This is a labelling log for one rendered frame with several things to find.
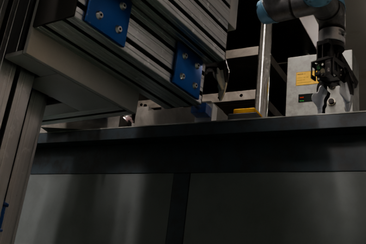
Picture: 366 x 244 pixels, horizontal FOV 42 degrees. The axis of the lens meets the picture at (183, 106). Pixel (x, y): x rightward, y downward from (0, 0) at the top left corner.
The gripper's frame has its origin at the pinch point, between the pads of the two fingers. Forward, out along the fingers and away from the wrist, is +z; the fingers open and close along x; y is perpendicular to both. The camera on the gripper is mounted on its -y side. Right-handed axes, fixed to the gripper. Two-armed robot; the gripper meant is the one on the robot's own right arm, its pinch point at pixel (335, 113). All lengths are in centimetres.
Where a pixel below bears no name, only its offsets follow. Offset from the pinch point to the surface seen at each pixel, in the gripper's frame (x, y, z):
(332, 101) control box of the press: -37, -65, -34
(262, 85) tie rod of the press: -61, -46, -40
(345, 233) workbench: 9.4, 12.1, 34.1
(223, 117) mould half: -29.9, 12.4, 0.1
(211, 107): -22.2, 26.1, 3.0
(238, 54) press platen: -81, -50, -63
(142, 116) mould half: -49, 28, 2
